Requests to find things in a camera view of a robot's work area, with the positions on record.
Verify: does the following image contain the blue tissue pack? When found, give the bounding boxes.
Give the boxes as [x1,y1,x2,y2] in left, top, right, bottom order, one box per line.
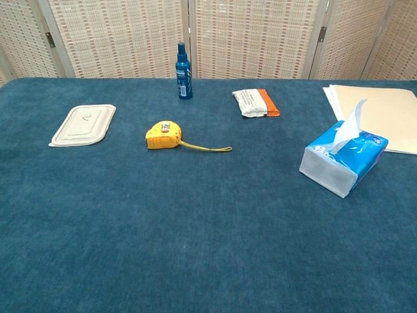
[298,120,390,199]

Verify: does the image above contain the yellow tape measure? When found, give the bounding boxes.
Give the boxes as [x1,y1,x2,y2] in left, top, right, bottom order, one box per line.
[144,120,233,153]

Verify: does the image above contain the white and orange packet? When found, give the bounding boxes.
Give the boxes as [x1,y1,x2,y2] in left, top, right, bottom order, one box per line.
[231,88,281,118]

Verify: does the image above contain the blue table cloth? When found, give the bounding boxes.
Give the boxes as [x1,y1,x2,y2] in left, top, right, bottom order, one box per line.
[0,77,417,313]

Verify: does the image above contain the blue spray bottle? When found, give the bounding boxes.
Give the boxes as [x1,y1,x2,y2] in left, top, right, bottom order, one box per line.
[175,42,194,100]

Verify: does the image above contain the woven folding screen panel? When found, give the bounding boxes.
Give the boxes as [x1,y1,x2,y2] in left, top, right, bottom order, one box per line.
[360,0,417,82]
[188,0,330,80]
[309,0,400,81]
[0,0,76,80]
[0,52,16,88]
[37,0,192,80]

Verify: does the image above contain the white rectangular container lid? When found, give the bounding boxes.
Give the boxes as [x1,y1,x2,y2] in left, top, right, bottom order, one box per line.
[48,104,117,148]

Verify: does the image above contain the white paper sheets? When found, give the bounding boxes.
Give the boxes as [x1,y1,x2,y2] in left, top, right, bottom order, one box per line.
[322,83,346,121]

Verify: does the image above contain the beige paper folder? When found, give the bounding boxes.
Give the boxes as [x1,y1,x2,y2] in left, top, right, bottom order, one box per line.
[332,84,417,155]

